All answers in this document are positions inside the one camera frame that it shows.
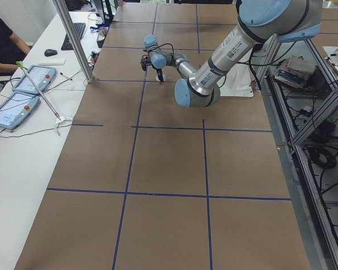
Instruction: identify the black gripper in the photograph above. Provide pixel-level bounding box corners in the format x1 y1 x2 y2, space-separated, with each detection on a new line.
155 69 163 77

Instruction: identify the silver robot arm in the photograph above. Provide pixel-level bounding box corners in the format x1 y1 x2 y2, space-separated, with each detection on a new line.
141 0 322 107

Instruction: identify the silver metal cup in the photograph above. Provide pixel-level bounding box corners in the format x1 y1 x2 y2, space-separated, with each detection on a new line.
98 25 108 38

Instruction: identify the black keyboard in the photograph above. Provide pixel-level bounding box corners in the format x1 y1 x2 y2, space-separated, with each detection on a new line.
60 22 87 51

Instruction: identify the long reacher grabber stick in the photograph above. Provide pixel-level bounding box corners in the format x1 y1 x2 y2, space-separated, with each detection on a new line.
16 61 73 137

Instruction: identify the black computer mouse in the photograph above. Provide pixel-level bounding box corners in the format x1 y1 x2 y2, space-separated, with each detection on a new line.
44 49 57 57

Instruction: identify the brown paper table cover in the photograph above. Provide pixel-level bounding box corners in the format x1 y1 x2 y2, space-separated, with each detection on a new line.
14 2 338 270

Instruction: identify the stack of magazines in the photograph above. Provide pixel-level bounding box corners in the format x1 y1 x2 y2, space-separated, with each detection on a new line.
274 56 316 89

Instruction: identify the teach pendant further out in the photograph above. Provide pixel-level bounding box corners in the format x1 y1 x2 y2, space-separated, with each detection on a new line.
0 92 39 130

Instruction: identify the seated person in black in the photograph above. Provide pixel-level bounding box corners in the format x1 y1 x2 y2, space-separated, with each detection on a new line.
0 18 30 76

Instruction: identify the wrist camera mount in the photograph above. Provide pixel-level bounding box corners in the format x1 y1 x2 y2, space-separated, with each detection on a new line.
140 55 151 71

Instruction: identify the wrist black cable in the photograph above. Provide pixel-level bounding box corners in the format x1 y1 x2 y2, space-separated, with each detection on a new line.
142 42 175 60

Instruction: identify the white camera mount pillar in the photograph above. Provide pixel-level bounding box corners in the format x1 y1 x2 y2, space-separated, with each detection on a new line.
218 64 254 97

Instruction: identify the teach pendant near post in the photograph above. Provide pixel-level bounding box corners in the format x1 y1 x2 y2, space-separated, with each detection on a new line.
12 65 56 95

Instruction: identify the aluminium frame post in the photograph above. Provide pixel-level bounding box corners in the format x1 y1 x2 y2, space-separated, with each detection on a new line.
53 0 94 83

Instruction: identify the aluminium side frame rack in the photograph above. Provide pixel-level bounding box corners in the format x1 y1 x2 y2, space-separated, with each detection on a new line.
253 33 338 269

